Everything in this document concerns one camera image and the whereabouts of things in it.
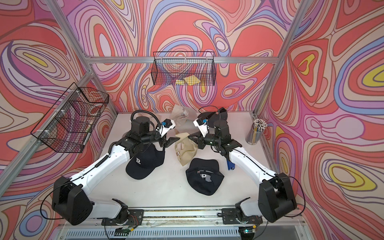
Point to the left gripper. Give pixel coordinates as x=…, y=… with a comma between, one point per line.
x=169, y=141

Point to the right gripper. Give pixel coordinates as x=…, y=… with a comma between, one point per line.
x=199, y=141

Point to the tan khaki baseball cap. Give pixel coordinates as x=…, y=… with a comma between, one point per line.
x=183, y=153

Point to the black cap with white logo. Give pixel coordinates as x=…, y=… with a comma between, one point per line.
x=143, y=164

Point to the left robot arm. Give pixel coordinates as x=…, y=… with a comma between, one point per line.
x=141, y=150

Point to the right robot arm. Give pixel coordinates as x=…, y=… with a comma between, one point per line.
x=276, y=197

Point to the light beige baseball cap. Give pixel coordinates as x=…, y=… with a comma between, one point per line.
x=181, y=114

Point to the dark grey baseball cap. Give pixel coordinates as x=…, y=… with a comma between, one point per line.
x=212, y=117

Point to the black cap upside down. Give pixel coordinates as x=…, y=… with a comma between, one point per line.
x=204, y=176

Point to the blue tool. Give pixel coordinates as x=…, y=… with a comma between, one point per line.
x=231, y=166

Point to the cup of pencils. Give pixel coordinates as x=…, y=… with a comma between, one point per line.
x=256, y=131

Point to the black wire basket back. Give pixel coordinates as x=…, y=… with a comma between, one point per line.
x=169, y=66

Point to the black wire basket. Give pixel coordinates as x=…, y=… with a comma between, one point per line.
x=72, y=119
x=169, y=66

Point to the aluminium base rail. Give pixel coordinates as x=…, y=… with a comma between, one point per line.
x=186, y=223

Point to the black wire basket left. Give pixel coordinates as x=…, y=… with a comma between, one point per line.
x=72, y=119

